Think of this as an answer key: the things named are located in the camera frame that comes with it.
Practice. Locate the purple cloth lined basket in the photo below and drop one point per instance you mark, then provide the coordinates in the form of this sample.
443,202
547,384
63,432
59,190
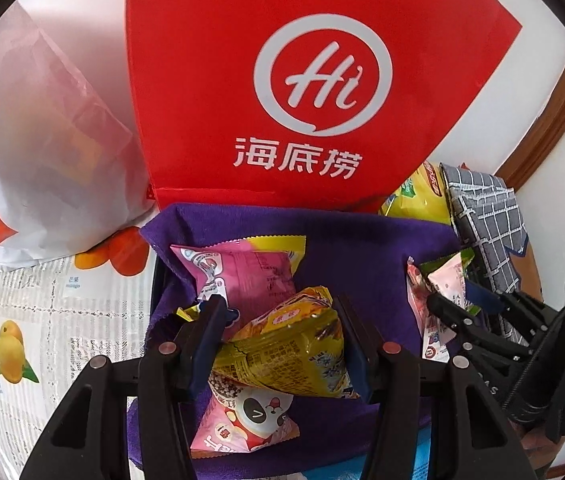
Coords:
362,255

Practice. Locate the yellow red snack packet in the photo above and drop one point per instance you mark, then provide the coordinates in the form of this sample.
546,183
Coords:
287,350

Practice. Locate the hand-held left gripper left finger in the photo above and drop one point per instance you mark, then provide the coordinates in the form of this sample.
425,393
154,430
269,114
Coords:
208,340

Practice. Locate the grey checked folded cloth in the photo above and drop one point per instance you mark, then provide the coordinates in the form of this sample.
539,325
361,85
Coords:
487,220

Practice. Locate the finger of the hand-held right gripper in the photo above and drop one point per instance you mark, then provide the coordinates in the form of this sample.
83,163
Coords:
492,300
455,317

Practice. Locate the blue tissue pack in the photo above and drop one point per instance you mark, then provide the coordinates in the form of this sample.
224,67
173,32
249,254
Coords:
397,470

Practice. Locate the brown wooden door frame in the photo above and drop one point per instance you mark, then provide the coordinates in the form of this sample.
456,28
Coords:
557,115

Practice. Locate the yellow green snack packet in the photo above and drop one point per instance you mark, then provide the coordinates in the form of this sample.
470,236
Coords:
420,195

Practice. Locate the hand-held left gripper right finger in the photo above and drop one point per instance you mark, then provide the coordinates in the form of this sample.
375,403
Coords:
357,355

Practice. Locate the long pale pink snack packet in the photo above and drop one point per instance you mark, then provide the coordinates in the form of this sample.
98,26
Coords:
425,310

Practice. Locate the red paper bag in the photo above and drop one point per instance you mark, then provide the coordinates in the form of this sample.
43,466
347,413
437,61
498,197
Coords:
312,85

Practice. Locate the pink panda snack packet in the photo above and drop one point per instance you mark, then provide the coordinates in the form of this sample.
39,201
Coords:
247,420

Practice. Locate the white plastic shopping bag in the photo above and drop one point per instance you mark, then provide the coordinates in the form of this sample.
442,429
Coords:
47,160

